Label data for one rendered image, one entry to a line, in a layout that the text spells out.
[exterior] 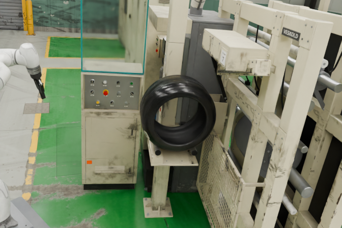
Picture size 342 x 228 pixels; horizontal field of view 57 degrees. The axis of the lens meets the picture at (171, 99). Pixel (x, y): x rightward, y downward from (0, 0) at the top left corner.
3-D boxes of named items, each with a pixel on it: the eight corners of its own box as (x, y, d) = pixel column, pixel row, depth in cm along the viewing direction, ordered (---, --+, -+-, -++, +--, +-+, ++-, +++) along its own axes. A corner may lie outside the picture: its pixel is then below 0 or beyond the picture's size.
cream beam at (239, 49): (200, 47, 242) (203, 28, 237) (231, 49, 247) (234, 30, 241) (224, 70, 187) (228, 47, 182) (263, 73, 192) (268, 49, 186)
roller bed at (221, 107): (200, 123, 285) (204, 93, 274) (216, 123, 288) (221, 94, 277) (205, 134, 267) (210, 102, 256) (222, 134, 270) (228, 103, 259)
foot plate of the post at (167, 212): (143, 198, 317) (143, 195, 316) (169, 198, 322) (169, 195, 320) (144, 218, 293) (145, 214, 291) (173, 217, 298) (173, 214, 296)
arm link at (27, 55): (43, 60, 217) (23, 60, 217) (36, 40, 207) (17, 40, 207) (37, 69, 209) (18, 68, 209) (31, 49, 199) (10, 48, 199)
